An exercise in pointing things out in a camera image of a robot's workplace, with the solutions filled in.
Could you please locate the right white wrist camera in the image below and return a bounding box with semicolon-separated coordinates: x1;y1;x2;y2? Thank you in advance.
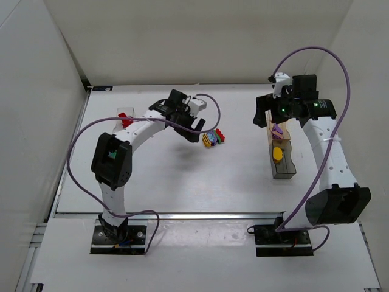
268;71;291;99

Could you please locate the grey translucent container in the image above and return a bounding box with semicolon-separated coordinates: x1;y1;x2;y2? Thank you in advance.
269;140;297;179

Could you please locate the yellow round lego brick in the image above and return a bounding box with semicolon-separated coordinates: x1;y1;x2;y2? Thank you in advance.
272;147;284;163

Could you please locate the purple lego piece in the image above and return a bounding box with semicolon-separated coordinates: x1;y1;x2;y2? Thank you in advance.
272;131;283;139

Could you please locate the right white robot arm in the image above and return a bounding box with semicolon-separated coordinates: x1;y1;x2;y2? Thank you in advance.
253;72;371;232

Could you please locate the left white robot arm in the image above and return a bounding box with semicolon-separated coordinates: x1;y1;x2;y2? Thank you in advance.
91;89;207;241

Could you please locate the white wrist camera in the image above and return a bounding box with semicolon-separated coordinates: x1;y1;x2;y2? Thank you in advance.
268;71;291;99
187;97;207;117

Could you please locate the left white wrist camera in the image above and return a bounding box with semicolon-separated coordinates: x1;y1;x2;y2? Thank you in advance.
187;97;207;117

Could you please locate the orange translucent container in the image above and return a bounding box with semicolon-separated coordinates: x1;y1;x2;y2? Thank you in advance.
266;111;291;144

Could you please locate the red lego brick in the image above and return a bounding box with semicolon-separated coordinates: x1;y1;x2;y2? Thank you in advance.
118;112;133;128

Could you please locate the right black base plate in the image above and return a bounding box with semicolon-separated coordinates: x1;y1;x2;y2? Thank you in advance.
247;225;314;257

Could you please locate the yellow purple green lego stack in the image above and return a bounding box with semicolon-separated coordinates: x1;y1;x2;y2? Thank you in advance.
202;128;225;148

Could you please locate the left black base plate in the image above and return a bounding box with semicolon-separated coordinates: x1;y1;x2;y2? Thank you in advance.
89;220;147;256

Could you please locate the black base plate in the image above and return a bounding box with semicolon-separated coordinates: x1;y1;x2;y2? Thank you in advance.
247;225;314;257
89;220;147;256

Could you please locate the purple lego plate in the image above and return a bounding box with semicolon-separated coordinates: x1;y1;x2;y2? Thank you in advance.
272;124;283;133

